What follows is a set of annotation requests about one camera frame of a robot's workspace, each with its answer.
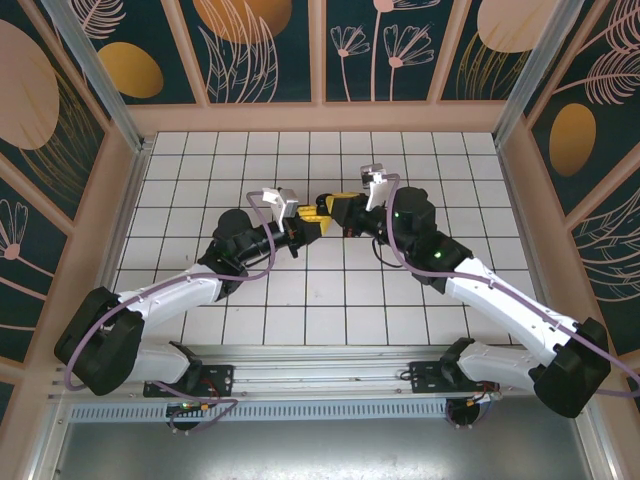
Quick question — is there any grey metal sheet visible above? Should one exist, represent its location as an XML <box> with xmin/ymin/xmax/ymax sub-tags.
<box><xmin>49</xmin><ymin>422</ymin><xmax>606</xmax><ymax>480</ymax></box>

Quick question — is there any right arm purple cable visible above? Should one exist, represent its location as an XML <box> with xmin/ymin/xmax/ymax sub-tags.
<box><xmin>384</xmin><ymin>172</ymin><xmax>640</xmax><ymax>399</ymax></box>

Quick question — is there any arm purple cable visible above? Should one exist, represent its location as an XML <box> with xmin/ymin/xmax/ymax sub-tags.
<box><xmin>63</xmin><ymin>192</ymin><xmax>277</xmax><ymax>435</ymax></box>
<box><xmin>384</xmin><ymin>172</ymin><xmax>640</xmax><ymax>399</ymax></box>

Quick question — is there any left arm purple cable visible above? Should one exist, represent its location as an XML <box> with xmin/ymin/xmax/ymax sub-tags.
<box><xmin>63</xmin><ymin>192</ymin><xmax>277</xmax><ymax>435</ymax></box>

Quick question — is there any thin black cable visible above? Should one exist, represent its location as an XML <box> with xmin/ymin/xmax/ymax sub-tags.
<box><xmin>370</xmin><ymin>238</ymin><xmax>404</xmax><ymax>269</ymax></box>

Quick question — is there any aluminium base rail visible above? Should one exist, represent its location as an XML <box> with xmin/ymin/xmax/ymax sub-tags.
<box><xmin>47</xmin><ymin>343</ymin><xmax>591</xmax><ymax>401</ymax></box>

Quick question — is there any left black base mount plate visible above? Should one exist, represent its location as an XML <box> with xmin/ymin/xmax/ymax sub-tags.
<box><xmin>143</xmin><ymin>364</ymin><xmax>236</xmax><ymax>399</ymax></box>

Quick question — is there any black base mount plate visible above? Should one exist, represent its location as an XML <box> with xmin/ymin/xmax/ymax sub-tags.
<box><xmin>143</xmin><ymin>364</ymin><xmax>236</xmax><ymax>399</ymax></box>
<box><xmin>408</xmin><ymin>360</ymin><xmax>501</xmax><ymax>396</ymax></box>

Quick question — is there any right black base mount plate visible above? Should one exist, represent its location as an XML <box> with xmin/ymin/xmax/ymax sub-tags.
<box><xmin>408</xmin><ymin>360</ymin><xmax>501</xmax><ymax>396</ymax></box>

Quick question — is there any right aluminium frame post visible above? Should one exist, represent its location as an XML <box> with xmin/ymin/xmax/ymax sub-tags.
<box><xmin>492</xmin><ymin>0</ymin><xmax>587</xmax><ymax>146</ymax></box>

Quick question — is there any aluminium frame post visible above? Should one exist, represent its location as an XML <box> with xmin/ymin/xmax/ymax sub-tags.
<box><xmin>42</xmin><ymin>0</ymin><xmax>154</xmax><ymax>154</ymax></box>
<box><xmin>492</xmin><ymin>0</ymin><xmax>587</xmax><ymax>146</ymax></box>

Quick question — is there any slotted grey cable duct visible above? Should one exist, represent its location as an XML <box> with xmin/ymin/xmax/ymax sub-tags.
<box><xmin>69</xmin><ymin>398</ymin><xmax>454</xmax><ymax>422</ymax></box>

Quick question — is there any left black round cable port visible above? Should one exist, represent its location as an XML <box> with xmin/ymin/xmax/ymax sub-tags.
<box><xmin>167</xmin><ymin>405</ymin><xmax>202</xmax><ymax>436</ymax></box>

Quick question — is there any black round cable port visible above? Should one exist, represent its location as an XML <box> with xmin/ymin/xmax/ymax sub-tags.
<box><xmin>446</xmin><ymin>399</ymin><xmax>494</xmax><ymax>431</ymax></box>
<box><xmin>167</xmin><ymin>405</ymin><xmax>202</xmax><ymax>436</ymax></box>

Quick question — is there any right black round cable port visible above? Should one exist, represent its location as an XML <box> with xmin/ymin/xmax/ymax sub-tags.
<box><xmin>446</xmin><ymin>399</ymin><xmax>494</xmax><ymax>431</ymax></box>

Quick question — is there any left aluminium frame post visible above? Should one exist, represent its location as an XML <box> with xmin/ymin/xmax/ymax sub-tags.
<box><xmin>42</xmin><ymin>0</ymin><xmax>154</xmax><ymax>154</ymax></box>

